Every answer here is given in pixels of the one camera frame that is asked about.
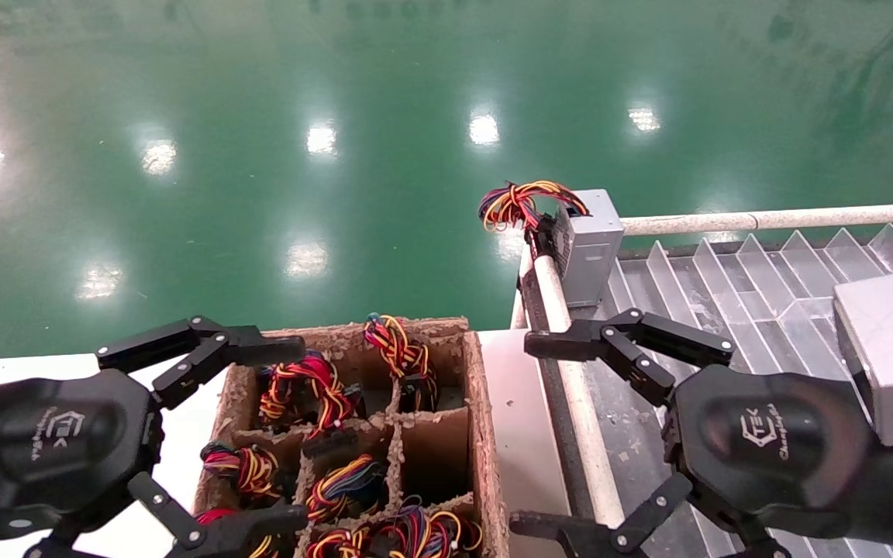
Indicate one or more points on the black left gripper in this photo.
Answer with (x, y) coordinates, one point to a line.
(51, 442)

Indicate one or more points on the black rack side rail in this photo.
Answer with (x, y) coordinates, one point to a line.
(549, 387)

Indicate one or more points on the long white rack pipe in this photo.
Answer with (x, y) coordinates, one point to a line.
(578, 403)
(764, 220)

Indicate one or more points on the clear plastic divider tray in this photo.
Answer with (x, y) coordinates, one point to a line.
(764, 310)

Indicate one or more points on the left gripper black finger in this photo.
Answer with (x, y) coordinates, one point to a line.
(260, 347)

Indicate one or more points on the brown cardboard divider box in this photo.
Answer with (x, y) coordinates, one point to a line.
(485, 434)

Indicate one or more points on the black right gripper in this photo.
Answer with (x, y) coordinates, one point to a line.
(764, 449)

